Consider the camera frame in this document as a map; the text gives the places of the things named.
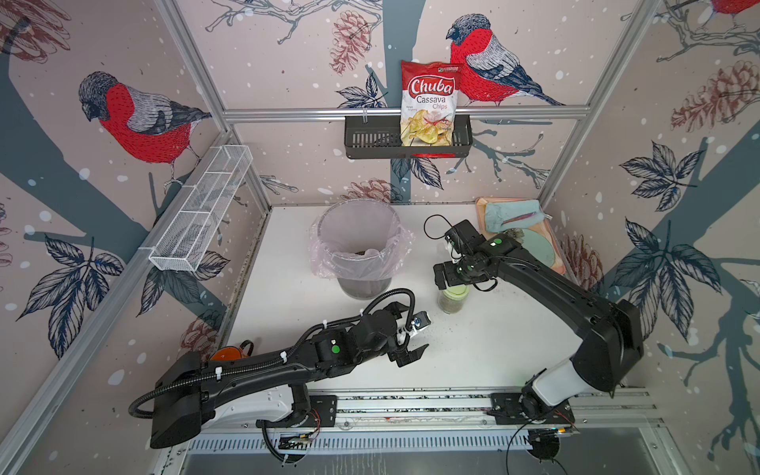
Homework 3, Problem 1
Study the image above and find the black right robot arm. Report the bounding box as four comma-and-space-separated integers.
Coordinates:
433, 220, 643, 421

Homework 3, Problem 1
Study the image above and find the teal oval plate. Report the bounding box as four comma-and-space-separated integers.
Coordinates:
521, 229, 555, 267

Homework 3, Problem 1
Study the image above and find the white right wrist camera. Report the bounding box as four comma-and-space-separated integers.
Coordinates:
445, 220, 486, 255

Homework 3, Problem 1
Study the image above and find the Chuba cassava chips bag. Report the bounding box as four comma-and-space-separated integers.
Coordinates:
400, 61, 461, 146

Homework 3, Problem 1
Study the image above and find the clear plastic bin liner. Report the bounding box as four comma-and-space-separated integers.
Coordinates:
307, 198, 414, 283

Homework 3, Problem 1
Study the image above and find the white mesh trash bin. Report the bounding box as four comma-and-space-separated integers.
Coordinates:
313, 198, 405, 301

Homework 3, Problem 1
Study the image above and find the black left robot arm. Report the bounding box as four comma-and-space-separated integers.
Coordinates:
129, 302, 431, 449

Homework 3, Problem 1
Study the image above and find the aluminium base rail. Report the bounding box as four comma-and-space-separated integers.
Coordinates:
301, 387, 663, 433

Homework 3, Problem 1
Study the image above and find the white wire mesh shelf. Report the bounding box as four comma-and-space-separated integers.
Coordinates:
148, 144, 253, 272

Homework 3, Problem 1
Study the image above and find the orange round object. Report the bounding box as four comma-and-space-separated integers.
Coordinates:
210, 340, 255, 361

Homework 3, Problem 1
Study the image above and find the dark grey wall shelf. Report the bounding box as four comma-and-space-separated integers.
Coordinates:
344, 116, 473, 160

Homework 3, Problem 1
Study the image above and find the green lid mung bean jar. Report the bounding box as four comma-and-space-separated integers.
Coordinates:
437, 285, 470, 315

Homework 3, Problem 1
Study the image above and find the pink serving tray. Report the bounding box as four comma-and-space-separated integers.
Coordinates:
476, 197, 566, 275

